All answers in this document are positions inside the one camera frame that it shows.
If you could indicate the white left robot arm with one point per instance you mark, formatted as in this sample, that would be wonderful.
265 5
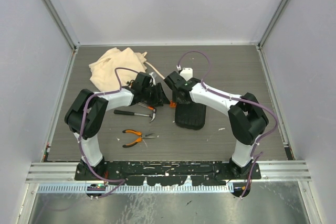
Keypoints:
87 112

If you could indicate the orange black needle-nose pliers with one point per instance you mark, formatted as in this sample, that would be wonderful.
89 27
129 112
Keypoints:
138 137

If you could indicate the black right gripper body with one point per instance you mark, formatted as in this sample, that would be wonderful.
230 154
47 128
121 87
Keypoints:
177 99

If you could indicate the black handle claw hammer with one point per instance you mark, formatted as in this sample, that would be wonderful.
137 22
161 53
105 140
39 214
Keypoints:
152 115

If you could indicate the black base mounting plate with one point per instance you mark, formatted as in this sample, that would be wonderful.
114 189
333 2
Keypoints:
138 173

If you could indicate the thin orange tip screwdriver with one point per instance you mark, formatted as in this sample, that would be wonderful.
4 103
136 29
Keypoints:
147 106

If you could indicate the black plastic tool case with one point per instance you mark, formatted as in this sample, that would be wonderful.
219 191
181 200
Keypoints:
189 116

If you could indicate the perforated cable tray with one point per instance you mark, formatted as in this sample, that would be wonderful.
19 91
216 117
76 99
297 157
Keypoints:
85 188

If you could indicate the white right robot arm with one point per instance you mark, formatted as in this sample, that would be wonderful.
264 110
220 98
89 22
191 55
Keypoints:
247 119

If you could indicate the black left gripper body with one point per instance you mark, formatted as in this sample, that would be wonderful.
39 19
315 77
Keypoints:
149 94

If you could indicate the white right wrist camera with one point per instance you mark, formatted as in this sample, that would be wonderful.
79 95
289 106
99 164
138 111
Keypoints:
186 73

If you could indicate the beige cloth bag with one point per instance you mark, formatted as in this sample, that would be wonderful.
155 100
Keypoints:
115 68

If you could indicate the aluminium front rail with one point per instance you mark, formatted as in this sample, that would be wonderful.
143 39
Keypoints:
278 171

